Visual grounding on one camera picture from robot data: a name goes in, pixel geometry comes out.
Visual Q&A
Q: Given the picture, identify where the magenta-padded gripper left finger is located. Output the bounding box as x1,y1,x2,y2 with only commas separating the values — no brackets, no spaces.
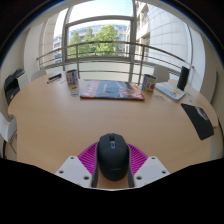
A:
54,142,100,189

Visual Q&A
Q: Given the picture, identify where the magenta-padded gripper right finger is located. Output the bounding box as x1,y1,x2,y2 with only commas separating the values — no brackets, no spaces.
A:
127,143,171,189

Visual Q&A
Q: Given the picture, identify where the black computer mouse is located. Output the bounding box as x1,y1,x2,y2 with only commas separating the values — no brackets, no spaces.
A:
96,132,131,182

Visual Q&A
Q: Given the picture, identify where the black printed mouse pad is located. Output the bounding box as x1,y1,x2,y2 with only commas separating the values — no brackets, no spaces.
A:
180,102,215,141

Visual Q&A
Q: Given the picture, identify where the white plastic chair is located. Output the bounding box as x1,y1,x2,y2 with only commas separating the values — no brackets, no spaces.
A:
0,111,18,143

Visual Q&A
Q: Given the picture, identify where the light blue illustrated book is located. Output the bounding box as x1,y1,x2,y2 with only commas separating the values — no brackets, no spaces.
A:
154,81,187,102

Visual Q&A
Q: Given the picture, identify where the red and blue magazine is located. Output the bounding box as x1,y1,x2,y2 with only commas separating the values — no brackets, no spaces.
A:
79,79,146,101

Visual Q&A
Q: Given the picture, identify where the black cylindrical bottle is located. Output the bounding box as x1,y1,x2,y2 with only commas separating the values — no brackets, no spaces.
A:
176,65,190,92

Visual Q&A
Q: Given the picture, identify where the black printer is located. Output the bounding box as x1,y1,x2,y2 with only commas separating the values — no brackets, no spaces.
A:
3,68,26,106

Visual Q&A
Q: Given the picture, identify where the grey metal railing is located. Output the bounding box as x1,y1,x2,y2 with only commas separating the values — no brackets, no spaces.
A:
36,40,194,79

